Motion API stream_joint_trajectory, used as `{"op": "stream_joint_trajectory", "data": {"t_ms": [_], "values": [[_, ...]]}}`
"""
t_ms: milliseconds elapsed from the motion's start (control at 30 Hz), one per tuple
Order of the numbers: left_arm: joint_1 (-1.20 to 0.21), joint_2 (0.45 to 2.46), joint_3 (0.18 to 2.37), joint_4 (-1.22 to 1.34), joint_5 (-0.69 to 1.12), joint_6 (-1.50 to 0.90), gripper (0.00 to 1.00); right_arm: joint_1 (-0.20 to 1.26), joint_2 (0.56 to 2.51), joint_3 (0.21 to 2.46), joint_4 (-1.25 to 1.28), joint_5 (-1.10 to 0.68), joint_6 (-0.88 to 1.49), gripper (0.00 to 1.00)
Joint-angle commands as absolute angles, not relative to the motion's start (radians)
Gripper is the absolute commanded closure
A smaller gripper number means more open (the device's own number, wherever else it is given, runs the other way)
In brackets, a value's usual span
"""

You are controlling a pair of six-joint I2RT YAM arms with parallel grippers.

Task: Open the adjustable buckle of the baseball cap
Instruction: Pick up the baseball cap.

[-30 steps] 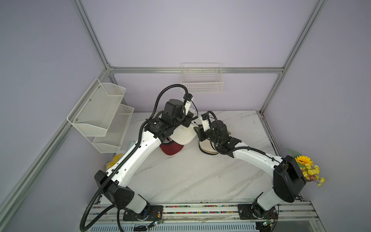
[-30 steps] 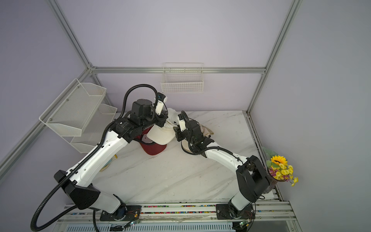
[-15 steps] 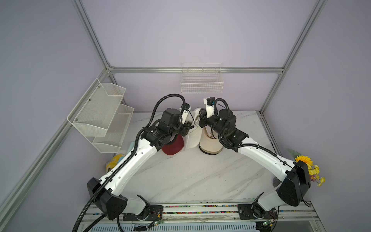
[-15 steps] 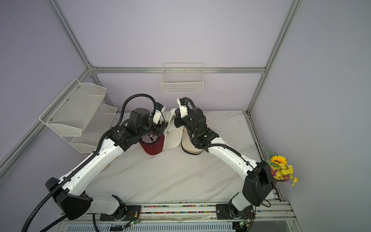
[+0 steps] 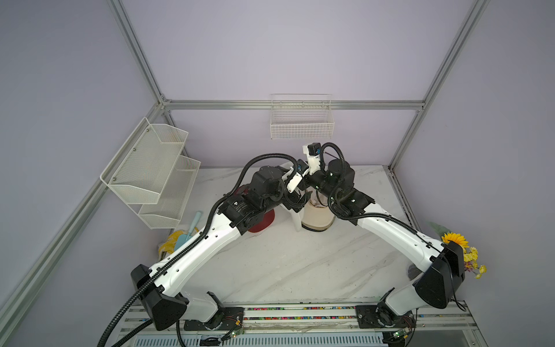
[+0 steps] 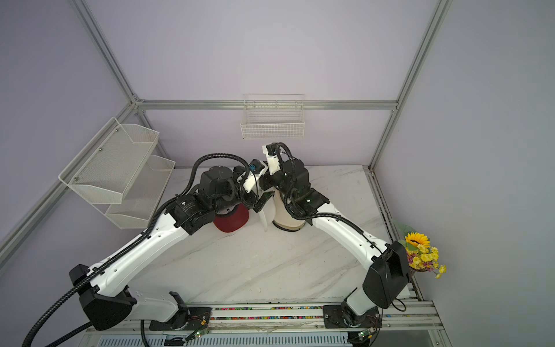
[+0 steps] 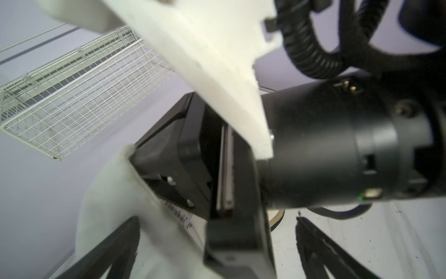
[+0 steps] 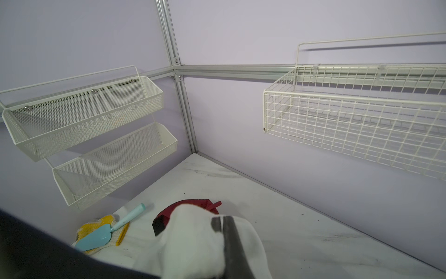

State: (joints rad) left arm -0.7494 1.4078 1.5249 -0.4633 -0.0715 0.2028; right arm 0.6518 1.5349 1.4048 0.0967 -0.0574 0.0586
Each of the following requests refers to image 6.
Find aluminium frame rails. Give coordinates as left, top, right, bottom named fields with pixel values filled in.
left=1, top=1, right=452, bottom=272

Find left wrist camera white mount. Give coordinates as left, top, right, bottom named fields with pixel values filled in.
left=243, top=159, right=268, bottom=193

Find white wire wall basket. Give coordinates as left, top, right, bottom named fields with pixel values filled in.
left=241, top=93, right=305, bottom=140

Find sunflower bouquet in vase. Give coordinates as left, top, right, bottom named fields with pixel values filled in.
left=393, top=221, right=447, bottom=279

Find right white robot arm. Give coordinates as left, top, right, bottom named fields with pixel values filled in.
left=255, top=157, right=410, bottom=328

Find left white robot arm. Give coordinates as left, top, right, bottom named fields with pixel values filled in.
left=70, top=160, right=283, bottom=331

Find dark red baseball cap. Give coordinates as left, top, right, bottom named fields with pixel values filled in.
left=213, top=203, right=249, bottom=234

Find left black corrugated cable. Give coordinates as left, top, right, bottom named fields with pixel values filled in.
left=21, top=152, right=253, bottom=347

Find white mesh two-tier shelf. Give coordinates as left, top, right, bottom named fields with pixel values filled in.
left=59, top=118, right=175, bottom=229

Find beige baseball cap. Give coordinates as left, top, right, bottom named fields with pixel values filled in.
left=273, top=190, right=306, bottom=232

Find white baseball cap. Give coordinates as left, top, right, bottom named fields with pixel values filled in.
left=257, top=203, right=273, bottom=231

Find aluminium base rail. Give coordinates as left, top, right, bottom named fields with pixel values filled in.
left=84, top=300, right=445, bottom=337

